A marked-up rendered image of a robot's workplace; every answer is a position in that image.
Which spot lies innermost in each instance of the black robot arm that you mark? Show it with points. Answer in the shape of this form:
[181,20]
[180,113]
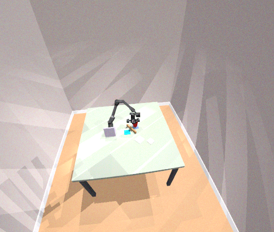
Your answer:
[112,118]

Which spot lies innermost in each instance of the white flat square pad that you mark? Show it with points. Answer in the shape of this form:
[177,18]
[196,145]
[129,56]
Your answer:
[139,139]

